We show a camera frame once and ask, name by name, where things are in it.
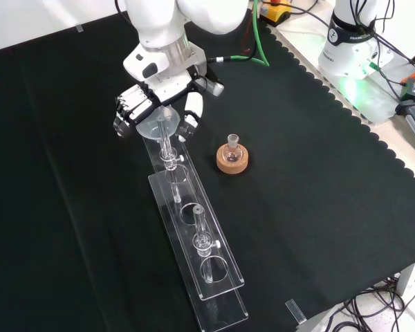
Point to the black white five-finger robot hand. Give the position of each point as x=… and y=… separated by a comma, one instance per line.
x=166, y=88

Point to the black scalloped bench cloth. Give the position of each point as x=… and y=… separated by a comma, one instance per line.
x=297, y=207

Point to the grey metal base plate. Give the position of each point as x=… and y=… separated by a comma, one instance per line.
x=377, y=100

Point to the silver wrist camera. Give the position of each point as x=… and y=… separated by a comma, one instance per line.
x=215, y=88

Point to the yellow stop button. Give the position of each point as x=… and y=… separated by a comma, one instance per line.
x=275, y=14

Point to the clear tape strip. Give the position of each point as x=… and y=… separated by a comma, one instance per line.
x=295, y=311
x=80, y=29

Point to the small round-bottom glass flask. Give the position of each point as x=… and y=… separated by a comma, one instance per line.
x=232, y=154

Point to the clear acrylic funnel stand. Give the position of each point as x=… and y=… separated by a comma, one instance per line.
x=193, y=193

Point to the clear plastic funnel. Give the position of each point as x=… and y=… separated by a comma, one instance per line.
x=160, y=119

